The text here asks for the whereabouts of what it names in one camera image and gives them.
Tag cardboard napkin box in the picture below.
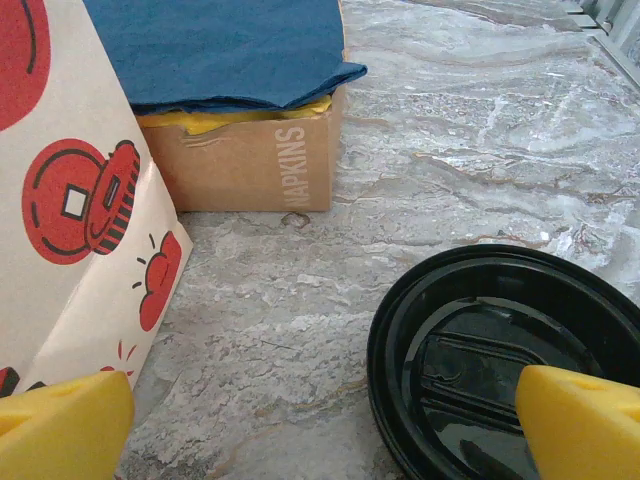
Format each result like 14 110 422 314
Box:
137 87 346 214

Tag yellow paper napkin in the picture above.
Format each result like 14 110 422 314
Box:
137 95 334 137

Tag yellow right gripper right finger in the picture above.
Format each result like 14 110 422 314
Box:
514 364 640 480

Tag blue paper napkin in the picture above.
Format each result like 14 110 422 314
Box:
82 0 369 116

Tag black plastic cup lid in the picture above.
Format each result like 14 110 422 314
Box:
366 243 640 480
382 254 640 480

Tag aluminium side rail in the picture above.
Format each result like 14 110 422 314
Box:
564 0 640 86

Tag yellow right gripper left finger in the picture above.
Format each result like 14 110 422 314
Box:
0 369 136 480

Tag white paper bag red prints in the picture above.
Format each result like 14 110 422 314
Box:
0 0 195 401

